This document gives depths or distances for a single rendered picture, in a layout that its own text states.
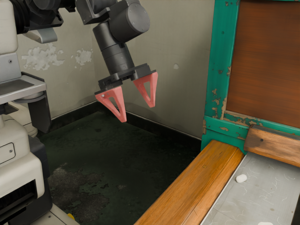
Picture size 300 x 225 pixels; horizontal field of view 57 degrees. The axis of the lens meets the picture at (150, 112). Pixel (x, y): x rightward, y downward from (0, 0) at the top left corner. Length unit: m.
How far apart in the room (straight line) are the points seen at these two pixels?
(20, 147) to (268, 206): 0.68
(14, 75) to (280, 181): 0.77
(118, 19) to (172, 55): 1.60
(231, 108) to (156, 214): 0.43
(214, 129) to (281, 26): 0.38
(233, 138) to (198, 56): 1.14
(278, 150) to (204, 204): 0.28
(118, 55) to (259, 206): 0.51
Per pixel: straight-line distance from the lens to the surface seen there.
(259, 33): 0.84
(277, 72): 0.85
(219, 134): 0.96
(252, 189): 0.83
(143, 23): 0.55
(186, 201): 0.72
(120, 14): 0.55
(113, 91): 0.54
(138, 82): 0.66
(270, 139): 0.87
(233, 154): 0.91
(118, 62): 0.58
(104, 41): 0.59
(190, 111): 2.17
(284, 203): 0.82
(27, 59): 2.41
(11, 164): 0.85
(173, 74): 2.16
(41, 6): 0.71
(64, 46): 2.57
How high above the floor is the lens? 1.26
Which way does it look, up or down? 26 degrees down
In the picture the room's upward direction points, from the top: straight up
